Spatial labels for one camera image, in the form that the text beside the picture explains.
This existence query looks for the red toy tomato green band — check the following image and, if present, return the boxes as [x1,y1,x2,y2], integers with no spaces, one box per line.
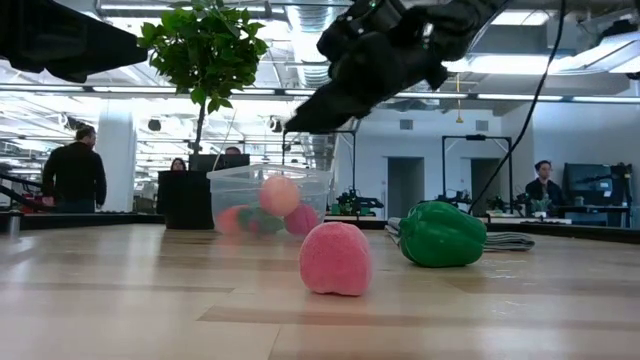
[283,202,321,237]

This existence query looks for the black robot arm green base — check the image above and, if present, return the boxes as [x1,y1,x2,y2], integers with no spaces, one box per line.
[330,188,385,217]

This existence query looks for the wide black monitor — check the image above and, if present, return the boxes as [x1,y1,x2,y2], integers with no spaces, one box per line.
[563,162,634,207]

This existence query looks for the green toy bell pepper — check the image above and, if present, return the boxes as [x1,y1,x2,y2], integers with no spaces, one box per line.
[398,200,488,269]

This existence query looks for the orange toy fruit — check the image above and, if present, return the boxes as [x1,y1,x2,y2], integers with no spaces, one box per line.
[258,174,302,218]

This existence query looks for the black metal gantry frame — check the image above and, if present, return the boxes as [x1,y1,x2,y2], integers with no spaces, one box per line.
[441,133,514,214]
[281,128,358,194]

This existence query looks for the green artificial plant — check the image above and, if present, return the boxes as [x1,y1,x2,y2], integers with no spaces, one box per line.
[134,0,270,156]

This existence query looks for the orange toy carrot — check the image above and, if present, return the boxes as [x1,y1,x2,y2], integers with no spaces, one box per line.
[215,203,285,236]

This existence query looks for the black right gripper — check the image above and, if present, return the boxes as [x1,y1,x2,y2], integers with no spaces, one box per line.
[284,0,501,132]

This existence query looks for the pink toy peach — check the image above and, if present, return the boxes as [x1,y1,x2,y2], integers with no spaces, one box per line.
[298,221,374,297]

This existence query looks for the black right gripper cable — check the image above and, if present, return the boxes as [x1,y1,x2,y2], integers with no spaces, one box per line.
[467,0,569,215]

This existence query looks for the silver round ventilation duct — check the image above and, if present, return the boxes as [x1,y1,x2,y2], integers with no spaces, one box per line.
[285,0,342,171]

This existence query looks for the folded grey cloth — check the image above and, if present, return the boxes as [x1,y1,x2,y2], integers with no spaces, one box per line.
[384,215,536,253]

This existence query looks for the black plant pot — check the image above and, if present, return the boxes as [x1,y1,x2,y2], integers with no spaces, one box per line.
[157,169,216,231]

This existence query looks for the black flat monitor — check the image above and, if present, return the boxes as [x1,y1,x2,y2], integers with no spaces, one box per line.
[188,153,251,172]

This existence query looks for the clear plastic tupperware container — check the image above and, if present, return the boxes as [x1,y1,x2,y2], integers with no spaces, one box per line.
[206,164,333,236]

